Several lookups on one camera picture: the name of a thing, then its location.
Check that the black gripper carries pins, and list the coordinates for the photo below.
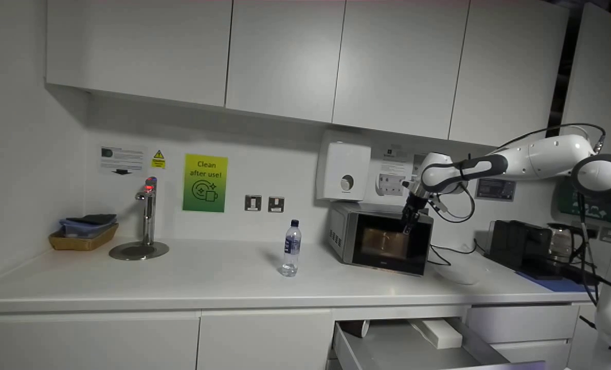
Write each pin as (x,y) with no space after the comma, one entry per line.
(419,202)

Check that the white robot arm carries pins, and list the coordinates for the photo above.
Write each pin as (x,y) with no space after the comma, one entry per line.
(544,155)

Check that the grey microwave oven body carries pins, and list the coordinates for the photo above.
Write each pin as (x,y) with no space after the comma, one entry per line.
(335,232)

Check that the white double socket plate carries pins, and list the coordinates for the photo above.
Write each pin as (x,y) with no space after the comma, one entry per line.
(391,184)

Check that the black coffee machine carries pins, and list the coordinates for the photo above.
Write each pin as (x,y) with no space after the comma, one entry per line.
(521,244)

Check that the flat white box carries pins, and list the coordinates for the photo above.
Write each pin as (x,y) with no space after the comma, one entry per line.
(439,334)

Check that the clear plastic water bottle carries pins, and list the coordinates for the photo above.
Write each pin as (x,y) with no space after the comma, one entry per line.
(290,247)

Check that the open white drawer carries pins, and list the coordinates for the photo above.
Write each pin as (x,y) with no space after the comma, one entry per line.
(393,350)

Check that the closed white drawer front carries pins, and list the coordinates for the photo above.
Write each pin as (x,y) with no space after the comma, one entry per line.
(523,322)

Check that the blue mat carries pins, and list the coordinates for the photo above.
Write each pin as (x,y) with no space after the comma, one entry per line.
(558,283)

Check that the white upper cabinet door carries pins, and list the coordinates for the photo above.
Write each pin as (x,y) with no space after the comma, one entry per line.
(141,47)
(284,54)
(506,68)
(400,63)

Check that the white cabinet door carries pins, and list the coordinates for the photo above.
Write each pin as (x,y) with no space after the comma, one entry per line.
(400,63)
(263,341)
(84,341)
(284,54)
(141,47)
(506,68)

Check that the black and chrome device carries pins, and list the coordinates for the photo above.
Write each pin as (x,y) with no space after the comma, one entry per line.
(571,250)

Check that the white lower cabinet door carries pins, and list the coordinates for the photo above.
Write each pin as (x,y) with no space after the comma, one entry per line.
(84,341)
(263,341)

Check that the green and yellow poster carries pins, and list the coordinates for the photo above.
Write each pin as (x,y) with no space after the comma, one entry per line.
(205,184)

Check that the deep white upper cabinet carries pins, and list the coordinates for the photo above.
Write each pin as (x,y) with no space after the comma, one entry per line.
(603,68)

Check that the yellow triangle warning sticker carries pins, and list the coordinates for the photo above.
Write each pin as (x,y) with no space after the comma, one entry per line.
(159,161)

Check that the chrome hot water tap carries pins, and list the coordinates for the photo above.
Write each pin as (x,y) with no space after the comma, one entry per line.
(146,213)

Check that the round metal drip tray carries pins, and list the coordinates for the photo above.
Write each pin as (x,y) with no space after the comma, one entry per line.
(139,251)

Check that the blue cloth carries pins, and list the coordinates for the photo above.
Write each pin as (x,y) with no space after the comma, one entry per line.
(89,222)

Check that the woven brown basket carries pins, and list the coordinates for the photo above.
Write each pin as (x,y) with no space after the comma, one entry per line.
(81,241)

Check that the white wall dispenser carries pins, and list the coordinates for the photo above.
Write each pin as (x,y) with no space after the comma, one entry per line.
(344,171)

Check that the silver wall switch plate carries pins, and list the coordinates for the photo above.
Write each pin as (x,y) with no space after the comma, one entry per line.
(251,202)
(276,204)

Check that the green wall box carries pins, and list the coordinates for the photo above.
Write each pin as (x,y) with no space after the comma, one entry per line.
(578,209)

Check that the white wall notice label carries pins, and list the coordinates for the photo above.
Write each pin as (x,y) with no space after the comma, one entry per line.
(119,160)

